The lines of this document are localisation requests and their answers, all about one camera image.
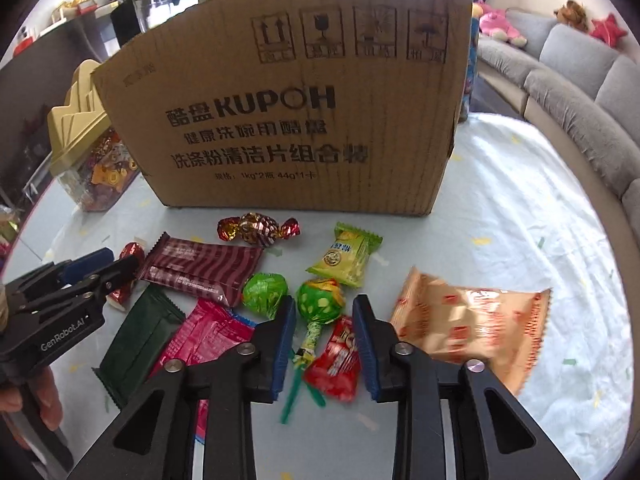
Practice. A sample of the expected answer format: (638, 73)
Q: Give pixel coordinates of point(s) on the pink plush toy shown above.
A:
(500, 25)

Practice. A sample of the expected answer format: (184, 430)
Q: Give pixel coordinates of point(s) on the blue printed tin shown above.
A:
(467, 95)

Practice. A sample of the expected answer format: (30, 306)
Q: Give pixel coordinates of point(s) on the person's left hand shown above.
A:
(47, 400)

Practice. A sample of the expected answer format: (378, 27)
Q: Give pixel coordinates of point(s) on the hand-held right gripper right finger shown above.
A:
(364, 347)

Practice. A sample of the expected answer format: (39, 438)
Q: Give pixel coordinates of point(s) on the red star plush toy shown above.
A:
(607, 29)

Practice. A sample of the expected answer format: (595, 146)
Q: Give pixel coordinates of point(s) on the maroon striped snack packet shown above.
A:
(200, 265)

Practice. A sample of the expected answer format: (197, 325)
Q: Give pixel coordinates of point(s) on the orange snack bag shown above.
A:
(465, 320)

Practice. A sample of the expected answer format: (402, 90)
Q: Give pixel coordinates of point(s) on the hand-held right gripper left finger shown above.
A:
(282, 342)

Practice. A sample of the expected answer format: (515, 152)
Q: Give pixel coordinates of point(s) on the yellow green candy packet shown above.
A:
(345, 257)

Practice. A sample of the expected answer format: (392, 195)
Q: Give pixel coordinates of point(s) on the brown cardboard box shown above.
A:
(300, 110)

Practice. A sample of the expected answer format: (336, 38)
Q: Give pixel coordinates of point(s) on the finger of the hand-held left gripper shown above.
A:
(85, 266)
(117, 272)

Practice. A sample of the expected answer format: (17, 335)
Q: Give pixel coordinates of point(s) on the red foil candy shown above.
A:
(131, 251)

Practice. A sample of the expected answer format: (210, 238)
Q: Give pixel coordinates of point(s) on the clear candy jar gold lid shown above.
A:
(90, 170)

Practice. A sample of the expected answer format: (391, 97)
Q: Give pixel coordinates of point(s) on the green lollipop yellow dots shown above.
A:
(317, 302)

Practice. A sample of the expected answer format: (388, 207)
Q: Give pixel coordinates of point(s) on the red candy packet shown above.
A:
(335, 360)

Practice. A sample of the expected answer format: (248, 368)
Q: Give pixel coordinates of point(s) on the plain green lollipop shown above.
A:
(262, 292)

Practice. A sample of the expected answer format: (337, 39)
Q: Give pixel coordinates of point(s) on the pink snack packet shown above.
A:
(210, 330)

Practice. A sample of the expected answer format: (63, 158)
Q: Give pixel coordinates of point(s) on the grey sofa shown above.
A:
(575, 75)

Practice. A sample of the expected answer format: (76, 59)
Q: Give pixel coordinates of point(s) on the dark green snack packet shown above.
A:
(140, 340)

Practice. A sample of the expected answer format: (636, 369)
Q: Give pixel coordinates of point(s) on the gold red twist-wrapped candy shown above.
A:
(257, 227)

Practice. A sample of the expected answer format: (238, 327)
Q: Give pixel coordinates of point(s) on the brown plush toy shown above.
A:
(572, 14)

